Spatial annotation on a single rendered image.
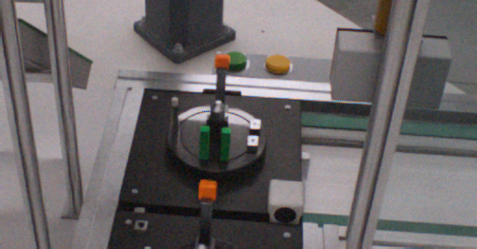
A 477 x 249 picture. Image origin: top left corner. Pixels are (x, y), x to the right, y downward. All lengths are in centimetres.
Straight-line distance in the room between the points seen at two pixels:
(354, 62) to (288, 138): 31
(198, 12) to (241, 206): 50
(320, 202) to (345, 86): 29
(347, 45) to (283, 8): 78
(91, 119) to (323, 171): 41
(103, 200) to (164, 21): 49
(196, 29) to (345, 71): 63
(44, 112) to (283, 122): 43
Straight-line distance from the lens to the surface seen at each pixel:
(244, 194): 104
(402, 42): 82
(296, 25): 158
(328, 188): 114
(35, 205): 92
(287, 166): 109
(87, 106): 136
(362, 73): 86
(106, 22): 157
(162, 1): 143
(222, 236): 99
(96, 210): 104
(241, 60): 127
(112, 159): 112
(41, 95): 139
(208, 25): 146
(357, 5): 335
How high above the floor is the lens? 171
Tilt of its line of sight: 39 degrees down
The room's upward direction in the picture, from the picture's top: straight up
